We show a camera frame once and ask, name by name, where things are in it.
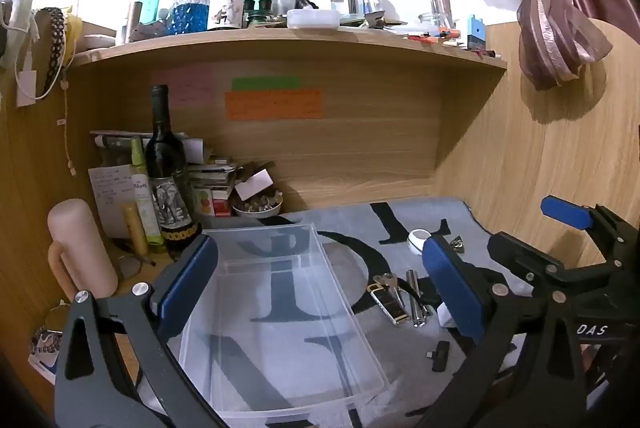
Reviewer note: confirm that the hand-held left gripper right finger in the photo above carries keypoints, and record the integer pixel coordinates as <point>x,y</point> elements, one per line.
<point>452,288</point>

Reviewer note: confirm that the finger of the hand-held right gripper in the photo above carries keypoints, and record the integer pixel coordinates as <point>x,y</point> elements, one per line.
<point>565,210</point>
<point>520,253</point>

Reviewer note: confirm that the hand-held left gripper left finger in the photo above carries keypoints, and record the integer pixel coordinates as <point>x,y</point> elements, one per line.
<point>187,283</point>

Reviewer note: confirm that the white charger plug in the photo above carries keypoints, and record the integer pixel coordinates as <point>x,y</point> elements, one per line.
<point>445,315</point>

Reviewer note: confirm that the triangular metal trinket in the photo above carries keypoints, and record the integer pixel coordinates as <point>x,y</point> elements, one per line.
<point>457,244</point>

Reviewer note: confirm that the white handheld electric device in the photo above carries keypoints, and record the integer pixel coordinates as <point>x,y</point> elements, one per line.
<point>419,242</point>

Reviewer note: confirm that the clear plastic container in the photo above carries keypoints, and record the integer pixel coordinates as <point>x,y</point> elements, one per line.
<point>280,308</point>

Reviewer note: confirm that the silver metal cylinder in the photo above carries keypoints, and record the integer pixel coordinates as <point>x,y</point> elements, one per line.
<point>412,282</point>
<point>419,312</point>

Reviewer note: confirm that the dark pen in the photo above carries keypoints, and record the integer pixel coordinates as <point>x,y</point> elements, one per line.
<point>137,255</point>

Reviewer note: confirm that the black plug adapter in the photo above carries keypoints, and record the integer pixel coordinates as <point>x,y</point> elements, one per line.
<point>439,354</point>

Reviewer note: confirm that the yellow tube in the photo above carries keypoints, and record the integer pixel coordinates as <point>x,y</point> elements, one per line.
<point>135,228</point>

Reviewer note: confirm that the white fruit print box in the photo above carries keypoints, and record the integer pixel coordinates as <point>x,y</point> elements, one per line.
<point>202,203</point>

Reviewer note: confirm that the red small box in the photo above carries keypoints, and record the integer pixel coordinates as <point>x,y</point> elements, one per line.
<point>222,207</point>

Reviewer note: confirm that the grey printed mat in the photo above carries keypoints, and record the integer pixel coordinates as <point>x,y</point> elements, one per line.
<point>405,358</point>

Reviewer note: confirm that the bowl of trinkets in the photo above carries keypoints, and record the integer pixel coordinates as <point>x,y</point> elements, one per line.
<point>255,208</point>

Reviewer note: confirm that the stack of books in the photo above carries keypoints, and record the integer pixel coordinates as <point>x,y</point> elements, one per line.
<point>212,175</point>

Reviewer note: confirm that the dark elephant label wine bottle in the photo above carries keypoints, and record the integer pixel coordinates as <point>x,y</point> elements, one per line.
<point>167,168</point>

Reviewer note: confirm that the white handwritten paper sheet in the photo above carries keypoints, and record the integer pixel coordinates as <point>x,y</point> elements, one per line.
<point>107,198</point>

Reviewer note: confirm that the white card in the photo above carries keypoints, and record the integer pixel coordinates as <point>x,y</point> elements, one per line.
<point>255,183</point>

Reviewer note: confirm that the round mirror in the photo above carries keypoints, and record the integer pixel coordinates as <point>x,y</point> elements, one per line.
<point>59,318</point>

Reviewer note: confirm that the blue white box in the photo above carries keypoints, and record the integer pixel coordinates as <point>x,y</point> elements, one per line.
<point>42,368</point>

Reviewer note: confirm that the pink curtain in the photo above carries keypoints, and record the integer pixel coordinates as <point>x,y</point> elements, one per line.
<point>550,33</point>

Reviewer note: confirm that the orange sticky note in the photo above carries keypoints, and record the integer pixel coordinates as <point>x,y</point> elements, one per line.
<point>272,104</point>

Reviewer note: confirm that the green sticky note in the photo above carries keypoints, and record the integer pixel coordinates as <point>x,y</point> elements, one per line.
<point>265,83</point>

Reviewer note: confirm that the orange pen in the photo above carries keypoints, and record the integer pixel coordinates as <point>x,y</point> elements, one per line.
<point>432,36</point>

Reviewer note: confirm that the clear glass jar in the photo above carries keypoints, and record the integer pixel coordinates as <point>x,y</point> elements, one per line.
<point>442,6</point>

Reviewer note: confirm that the glass bottle of blue beads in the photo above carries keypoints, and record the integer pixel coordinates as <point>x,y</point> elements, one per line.
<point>191,11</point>

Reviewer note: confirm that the black lace band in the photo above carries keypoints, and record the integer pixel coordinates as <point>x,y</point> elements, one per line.
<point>54,38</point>

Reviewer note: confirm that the white plastic box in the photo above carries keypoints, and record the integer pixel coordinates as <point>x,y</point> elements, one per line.
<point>312,18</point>

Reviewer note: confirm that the white plastic bag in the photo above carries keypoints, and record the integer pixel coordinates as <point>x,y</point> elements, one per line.
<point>17,8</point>

